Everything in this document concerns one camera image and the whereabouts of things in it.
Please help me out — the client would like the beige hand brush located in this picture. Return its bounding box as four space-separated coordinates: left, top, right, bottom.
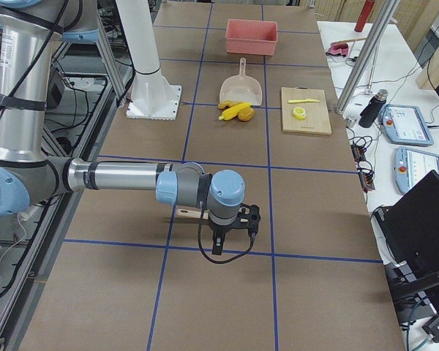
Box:
176 208 209 219

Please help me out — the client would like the toy ginger root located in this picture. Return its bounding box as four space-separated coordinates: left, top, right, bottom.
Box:
218 100 239 110

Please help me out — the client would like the red bottle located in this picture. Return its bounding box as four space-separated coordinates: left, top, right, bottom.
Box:
354 0 375 33

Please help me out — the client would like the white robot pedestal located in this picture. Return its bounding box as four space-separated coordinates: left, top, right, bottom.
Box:
116 0 182 121

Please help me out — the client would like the lower teach pendant tablet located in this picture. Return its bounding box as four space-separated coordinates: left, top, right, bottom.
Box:
394 147 439 194

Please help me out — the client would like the yellow lemon slice toy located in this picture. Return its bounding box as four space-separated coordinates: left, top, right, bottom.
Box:
292 107 307 120

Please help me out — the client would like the yellow plastic knife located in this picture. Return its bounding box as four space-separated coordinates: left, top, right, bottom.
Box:
288 98 320 104

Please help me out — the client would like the pink plastic bin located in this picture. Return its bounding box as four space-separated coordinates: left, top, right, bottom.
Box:
225 19 278 56

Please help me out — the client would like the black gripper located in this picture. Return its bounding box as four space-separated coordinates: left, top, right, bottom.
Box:
209 203 261 255

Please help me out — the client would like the aluminium frame post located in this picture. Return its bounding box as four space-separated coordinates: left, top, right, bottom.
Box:
334 0 400 115

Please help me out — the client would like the black water bottle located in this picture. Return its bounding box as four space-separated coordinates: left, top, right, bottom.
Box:
359 88 389 128

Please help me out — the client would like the wooden cutting board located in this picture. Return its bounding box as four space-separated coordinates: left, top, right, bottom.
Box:
281 87 332 135

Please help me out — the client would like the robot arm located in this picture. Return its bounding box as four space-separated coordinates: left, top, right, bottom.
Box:
0 1 260 264

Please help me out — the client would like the toy potato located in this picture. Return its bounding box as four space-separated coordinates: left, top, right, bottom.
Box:
238 107 255 122

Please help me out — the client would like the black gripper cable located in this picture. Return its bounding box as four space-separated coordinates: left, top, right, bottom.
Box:
196 208 258 265

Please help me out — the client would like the pink cloth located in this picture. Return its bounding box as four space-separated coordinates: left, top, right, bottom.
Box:
326 42 349 57

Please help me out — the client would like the teach pendant tablet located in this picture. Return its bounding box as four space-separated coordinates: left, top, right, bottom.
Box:
394 147 439 194
379 104 434 146

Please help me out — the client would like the yellow toy corn cob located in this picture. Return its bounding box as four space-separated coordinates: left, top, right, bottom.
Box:
218 102 251 121

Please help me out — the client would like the upper teach pendant tablet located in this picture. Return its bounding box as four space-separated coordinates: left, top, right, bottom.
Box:
379 104 434 146

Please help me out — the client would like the beige plastic dustpan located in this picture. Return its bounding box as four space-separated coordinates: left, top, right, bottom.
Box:
219 57 263 106

